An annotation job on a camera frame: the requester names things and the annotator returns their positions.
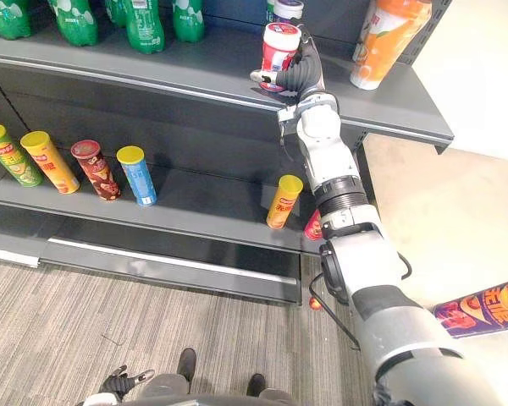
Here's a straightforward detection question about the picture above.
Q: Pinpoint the orange juice bottle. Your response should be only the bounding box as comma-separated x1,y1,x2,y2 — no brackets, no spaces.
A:
349,0,433,91

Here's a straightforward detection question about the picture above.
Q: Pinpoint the blue chips can yellow lid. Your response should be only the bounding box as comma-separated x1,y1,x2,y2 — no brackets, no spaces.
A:
115,145,159,208

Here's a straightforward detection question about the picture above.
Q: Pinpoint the orange yellow chips can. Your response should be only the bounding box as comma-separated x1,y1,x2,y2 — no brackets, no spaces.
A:
265,173,305,231

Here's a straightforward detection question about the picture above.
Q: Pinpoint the white gum jar purple lid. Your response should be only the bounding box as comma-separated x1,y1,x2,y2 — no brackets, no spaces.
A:
271,0,305,26

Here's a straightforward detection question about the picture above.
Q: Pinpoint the grey robot body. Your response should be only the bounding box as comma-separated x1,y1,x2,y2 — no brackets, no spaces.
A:
129,372,300,406

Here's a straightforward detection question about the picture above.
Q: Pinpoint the dark left robot foot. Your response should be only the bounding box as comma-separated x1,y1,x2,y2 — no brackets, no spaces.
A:
176,347,198,383

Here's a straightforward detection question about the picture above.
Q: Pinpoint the red white gum jar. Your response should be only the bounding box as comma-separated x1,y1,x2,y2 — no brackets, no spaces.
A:
259,22,303,94

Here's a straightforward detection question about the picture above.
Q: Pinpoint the purple chips can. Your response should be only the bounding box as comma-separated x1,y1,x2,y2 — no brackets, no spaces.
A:
432,276,508,339

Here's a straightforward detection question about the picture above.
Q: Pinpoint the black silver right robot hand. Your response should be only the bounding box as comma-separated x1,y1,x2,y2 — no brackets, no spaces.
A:
249,24,325,96

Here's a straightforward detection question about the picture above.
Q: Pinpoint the grey metal shelf unit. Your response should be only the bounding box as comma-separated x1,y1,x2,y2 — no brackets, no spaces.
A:
0,0,456,306

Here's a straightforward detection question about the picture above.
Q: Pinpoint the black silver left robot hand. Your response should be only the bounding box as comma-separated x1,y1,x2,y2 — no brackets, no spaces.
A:
99,365,156,401

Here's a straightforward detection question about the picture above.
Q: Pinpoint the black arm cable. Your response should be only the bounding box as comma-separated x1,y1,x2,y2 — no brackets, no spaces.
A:
307,251,412,351

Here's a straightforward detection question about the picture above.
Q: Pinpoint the dark red chips can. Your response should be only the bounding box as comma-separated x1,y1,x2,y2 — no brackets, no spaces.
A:
69,140,123,202

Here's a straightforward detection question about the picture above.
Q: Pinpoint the dark right robot foot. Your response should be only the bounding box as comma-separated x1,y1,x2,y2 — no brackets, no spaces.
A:
246,372,267,398

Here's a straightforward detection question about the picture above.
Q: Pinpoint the dark robot foot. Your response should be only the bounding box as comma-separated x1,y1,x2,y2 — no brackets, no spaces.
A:
246,372,267,398
176,347,198,383

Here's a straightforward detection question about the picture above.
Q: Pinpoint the green chips can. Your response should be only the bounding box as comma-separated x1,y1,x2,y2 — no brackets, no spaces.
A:
0,123,45,189

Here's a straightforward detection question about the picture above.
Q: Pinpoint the green soda bottle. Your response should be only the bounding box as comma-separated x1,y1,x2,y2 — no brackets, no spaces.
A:
47,0,100,47
104,0,129,30
171,0,206,44
0,0,36,41
122,0,167,55

